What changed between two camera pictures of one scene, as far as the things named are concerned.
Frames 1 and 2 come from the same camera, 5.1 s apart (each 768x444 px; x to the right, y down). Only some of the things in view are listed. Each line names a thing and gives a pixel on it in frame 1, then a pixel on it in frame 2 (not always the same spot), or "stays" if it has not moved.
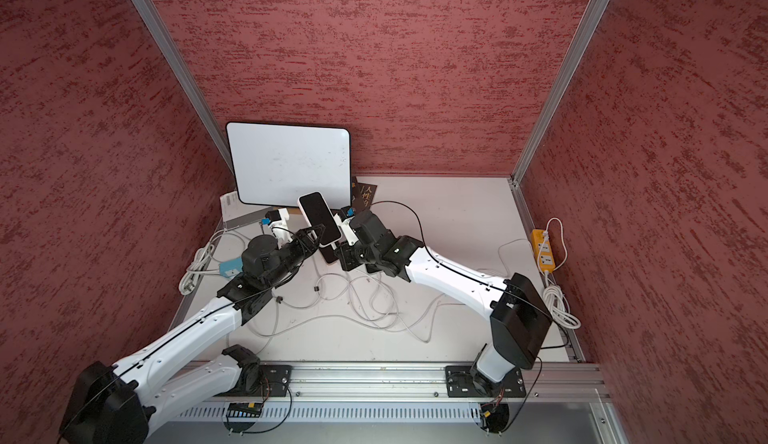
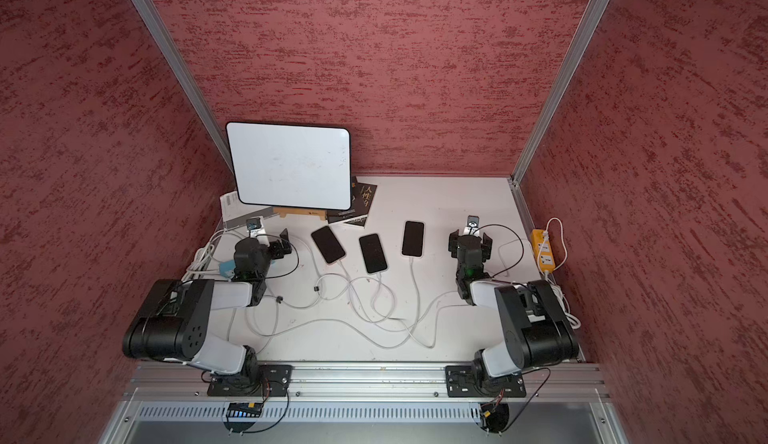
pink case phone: (329, 253) stays
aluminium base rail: (546, 381) stays
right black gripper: (346, 251) -> (454, 242)
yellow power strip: (543, 250) stays
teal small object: (230, 268) stays
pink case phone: (317, 211) -> (412, 240)
